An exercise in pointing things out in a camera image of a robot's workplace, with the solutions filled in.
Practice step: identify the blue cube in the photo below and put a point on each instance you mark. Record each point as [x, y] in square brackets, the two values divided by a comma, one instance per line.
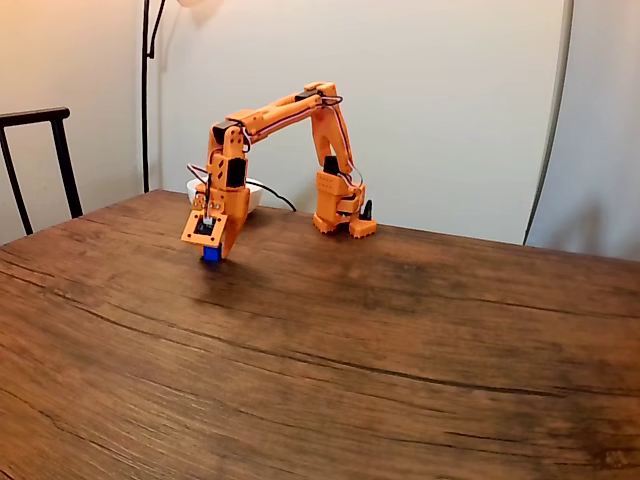
[212, 255]

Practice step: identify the white bowl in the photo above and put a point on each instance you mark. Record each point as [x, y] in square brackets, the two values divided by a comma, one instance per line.
[255, 197]

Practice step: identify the black floor lamp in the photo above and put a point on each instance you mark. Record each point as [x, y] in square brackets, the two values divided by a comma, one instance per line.
[145, 100]

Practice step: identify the black table clamp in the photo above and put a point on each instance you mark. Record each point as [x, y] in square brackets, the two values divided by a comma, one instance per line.
[369, 210]

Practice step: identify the orange gripper camera mount plate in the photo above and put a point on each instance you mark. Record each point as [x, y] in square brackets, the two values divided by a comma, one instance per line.
[190, 232]

